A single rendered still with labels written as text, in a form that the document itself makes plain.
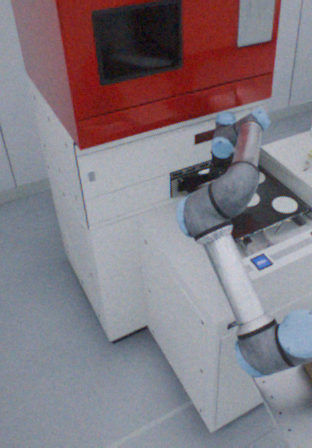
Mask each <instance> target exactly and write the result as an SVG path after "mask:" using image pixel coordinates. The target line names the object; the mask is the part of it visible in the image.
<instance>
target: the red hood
mask: <svg viewBox="0 0 312 448"><path fill-rule="evenodd" d="M10 1H11V6H12V11H13V15H14V20H15V24H16V29H17V34H18V39H19V43H20V48H21V52H22V57H23V62H24V66H25V71H26V74H27V75H28V77H29V78H31V79H30V80H32V81H33V82H34V84H35V85H36V87H37V88H38V90H39V91H40V92H41V95H42V96H43V98H44V99H45V101H46V102H47V103H48V105H49V106H50V108H51V109H52V111H54V112H55V115H56V116H57V117H58V119H59V120H60V122H61V123H62V125H63V126H64V127H65V129H66V130H67V133H68V134H69V136H70V137H71V138H72V140H73V141H75V143H76V144H77V146H78V147H79V148H80V150H81V151H82V150H86V148H89V147H94V146H98V145H101V144H105V143H108V142H113V141H117V140H120V139H124V138H129V137H132V136H136V135H139V133H144V132H148V131H151V130H155V129H159V128H163V127H167V126H170V125H175V124H178V123H182V122H186V121H190V120H194V118H198V117H201V116H206V115H209V114H213V113H217V112H221V111H225V110H228V109H232V108H237V107H240V106H244V105H247V104H252V103H256V102H259V100H263V99H267V98H271V97H272V88H273V78H274V69H275V59H276V50H277V39H278V30H279V20H280V11H281V1H282V0H10Z"/></svg>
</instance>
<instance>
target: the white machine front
mask: <svg viewBox="0 0 312 448"><path fill-rule="evenodd" d="M258 108H260V109H262V110H263V108H264V99H263V100H259V102H256V103H252V104H247V105H244V106H240V107H237V108H232V109H228V110H225V111H227V112H232V113H233V114H236V116H237V121H239V120H241V119H242V117H244V116H245V115H247V114H249V113H250V112H253V111H255V110H256V109H258ZM218 113H219V112H217V113H213V114H209V115H206V116H201V117H198V118H194V120H190V121H186V122H182V123H178V124H175V125H170V126H167V127H163V128H159V129H155V130H151V131H148V132H144V133H139V135H136V136H132V137H129V138H124V139H120V140H117V141H113V142H108V143H105V144H101V145H98V146H94V147H89V148H86V150H82V151H81V150H80V148H79V147H78V146H77V144H76V143H75V142H72V144H73V150H75V156H76V161H77V168H78V174H79V179H80V186H81V191H82V197H83V204H84V209H85V216H86V221H87V227H88V229H89V230H93V229H96V228H99V227H101V226H104V225H107V224H111V223H114V222H117V221H120V220H122V219H125V218H129V217H132V216H135V215H138V213H140V212H144V211H147V210H150V209H153V208H156V207H159V206H162V205H165V204H168V203H171V202H175V201H178V200H180V199H183V197H186V196H187V195H188V194H185V195H182V196H179V197H176V199H172V197H171V188H170V179H171V173H175V172H178V171H181V170H184V169H187V168H191V166H194V165H197V164H200V163H203V162H207V161H211V160H212V154H211V146H212V140H213V139H212V140H208V141H205V142H201V143H197V144H196V136H197V134H201V133H205V132H209V131H212V130H215V121H216V115H217V114H218ZM211 178H213V177H209V176H208V177H205V178H201V179H198V180H195V181H192V183H188V184H185V185H182V186H179V187H178V190H180V189H183V188H186V187H190V186H193V185H195V184H198V183H201V181H205V180H208V179H211Z"/></svg>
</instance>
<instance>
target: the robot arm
mask: <svg viewBox="0 0 312 448"><path fill-rule="evenodd" d="M270 126H271V121H270V119H269V116H268V114H266V113H265V111H264V110H262V109H260V108H258V109H256V110H255V111H253V112H250V113H249V114H247V115H245V116H244V117H242V119H241V120H239V121H237V116H236V114H233V113H232V112H227V111H224V112H219V113H218V114H217V115H216V121H215V131H214V137H213V140H212V146H211V154H212V161H211V162H210V165H209V177H213V178H215V180H214V181H212V183H210V184H208V185H207V186H205V187H202V188H200V189H199V190H197V191H195V192H194V193H190V194H188V195H187V196H186V197H184V199H183V200H181V201H180V203H179V204H178V208H177V221H178V224H179V226H180V228H181V231H182V233H184V235H185V236H187V237H190V238H194V240H195V242H196V243H198V244H201V246H202V247H203V249H205V251H206V253H207V255H208V258H209V260H210V263H211V266H212V268H213V270H214V272H215V275H216V277H217V280H218V282H219V285H221V287H222V289H223V292H224V294H225V297H226V299H227V302H228V304H229V306H230V308H231V311H232V314H233V316H234V318H235V321H237V323H238V331H237V337H238V340H236V341H235V344H234V350H235V356H236V359H238V361H239V363H240V365H241V366H242V368H243V370H244V371H245V372H246V373H247V374H248V375H251V376H252V377H256V378H260V377H264V376H271V375H274V374H276V373H279V372H282V370H286V369H290V368H293V367H296V366H299V365H303V364H307V363H311V362H312V311H309V310H304V309H300V310H294V311H292V312H290V313H288V315H287V316H286V317H284V318H283V321H282V322H281V323H279V324H278V323H277V321H276V319H275V317H274V316H271V315H268V314H267V312H266V311H265V309H264V306H263V304H262V302H261V300H260V298H259V294H258V292H257V290H256V288H255V286H254V283H253V281H252V279H250V276H249V274H248V271H247V269H246V267H245V265H244V263H243V259H242V257H241V255H240V253H239V251H238V248H237V246H236V243H234V241H233V239H232V236H231V230H232V223H231V221H230V219H232V218H234V217H236V216H238V215H240V213H241V212H242V211H243V210H244V209H245V208H246V207H247V205H248V204H249V203H251V201H252V199H253V196H254V194H255V192H256V190H257V187H258V184H259V177H260V173H259V170H258V168H257V167H258V159H259V152H260V144H261V136H262V131H263V130H265V129H266V128H269V127H270ZM234 147H236V150H234ZM233 152H234V155H233ZM211 163H213V164H211Z"/></svg>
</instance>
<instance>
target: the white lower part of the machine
mask: <svg viewBox="0 0 312 448"><path fill-rule="evenodd" d="M43 154H44V158H45V163H46V168H47V172H48V177H49V182H50V187H51V191H52V196H53V201H54V205H55V210H56V214H58V220H59V224H60V229H61V234H62V238H63V243H64V247H65V253H66V255H67V257H68V259H69V261H70V263H71V267H72V269H74V271H75V273H76V275H77V277H78V279H79V281H80V284H81V286H82V288H83V290H84V292H85V294H86V296H87V298H88V301H90V303H91V305H92V307H93V309H94V311H95V313H96V315H97V318H98V320H99V322H100V324H101V326H102V328H103V330H105V332H106V335H107V337H108V339H109V341H110V342H111V341H112V343H113V344H114V343H117V342H119V341H122V340H124V339H126V338H128V337H131V336H133V335H135V334H137V333H140V331H141V332H142V330H144V329H147V328H148V326H147V317H146V305H145V293H144V283H143V271H142V259H140V248H139V236H138V224H137V217H136V215H135V216H132V217H129V218H125V219H122V220H120V221H117V222H114V223H111V224H107V225H104V226H101V227H99V228H96V229H93V230H89V229H88V227H87V225H86V223H85V221H84V219H83V218H82V216H81V213H80V212H79V210H78V208H77V206H76V205H74V203H73V201H72V200H71V197H70V195H69V194H68V192H67V190H66V188H65V187H64V185H63V183H62V181H61V179H60V177H59V175H58V174H56V172H55V170H54V169H53V167H52V164H51V163H50V161H49V159H48V157H47V156H46V154H45V152H44V151H43Z"/></svg>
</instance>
